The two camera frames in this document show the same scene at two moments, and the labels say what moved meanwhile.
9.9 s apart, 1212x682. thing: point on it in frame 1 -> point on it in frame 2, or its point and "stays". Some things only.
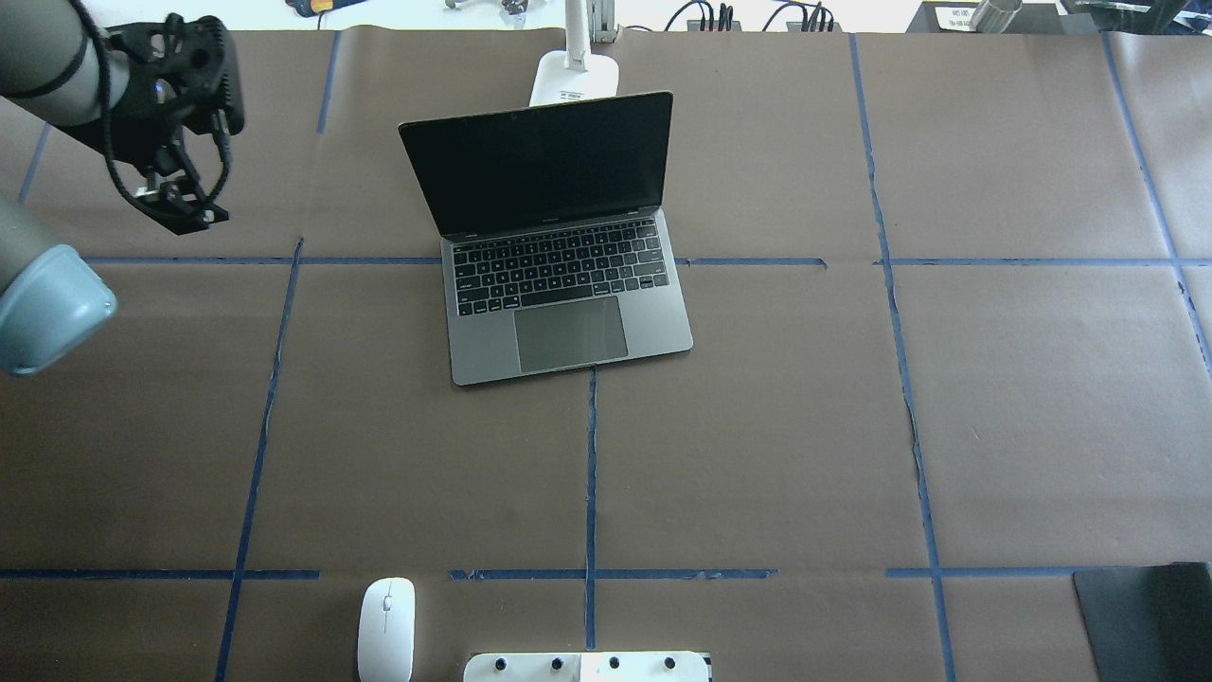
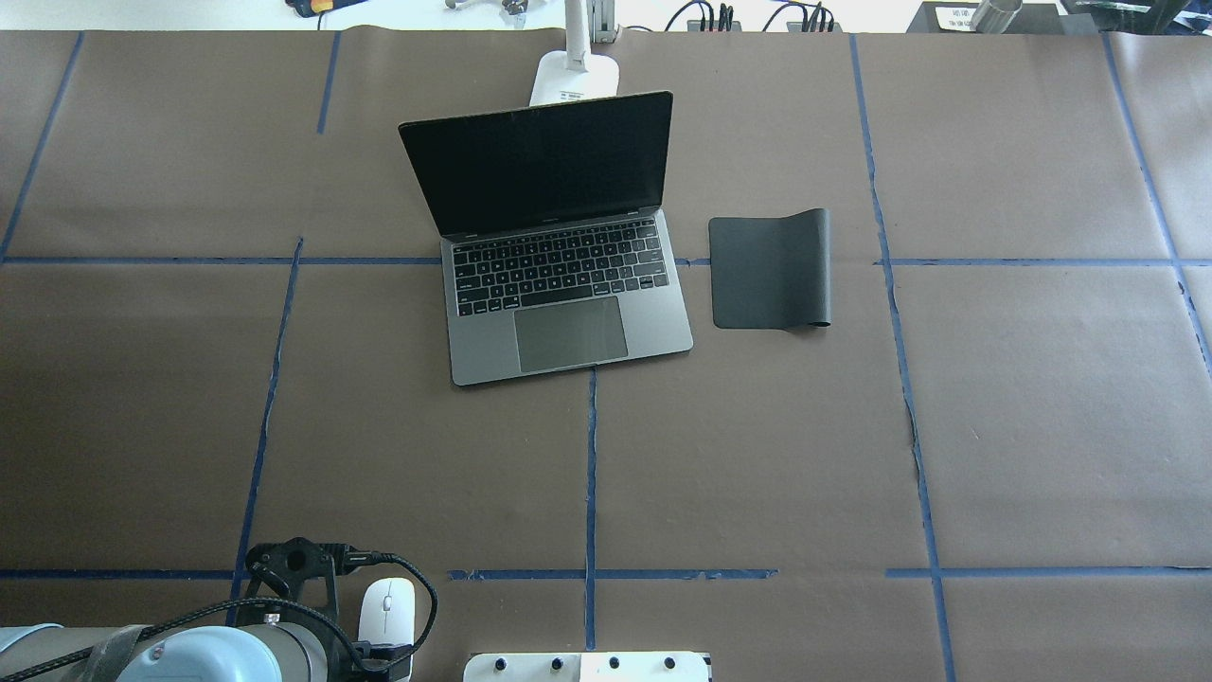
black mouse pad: x=1149 y=623 -> x=772 y=272
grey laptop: x=555 y=247 stays
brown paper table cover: x=950 y=304 stays
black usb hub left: x=695 y=26 stays
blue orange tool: x=308 y=8 stays
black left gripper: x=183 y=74 -> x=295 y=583
